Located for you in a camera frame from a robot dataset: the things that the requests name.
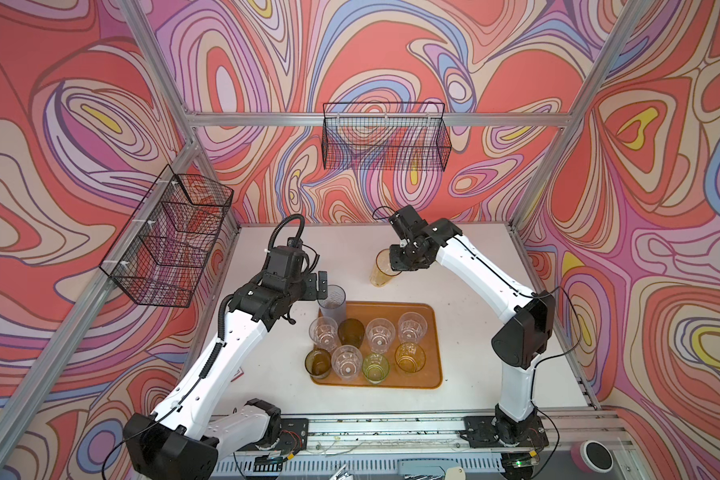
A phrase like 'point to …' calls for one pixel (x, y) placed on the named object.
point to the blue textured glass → (335, 305)
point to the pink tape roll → (592, 457)
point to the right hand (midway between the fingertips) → (401, 270)
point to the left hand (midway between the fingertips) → (313, 276)
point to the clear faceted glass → (323, 331)
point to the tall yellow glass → (381, 272)
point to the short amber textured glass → (318, 363)
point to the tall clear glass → (381, 333)
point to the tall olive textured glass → (351, 332)
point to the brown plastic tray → (430, 377)
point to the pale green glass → (376, 368)
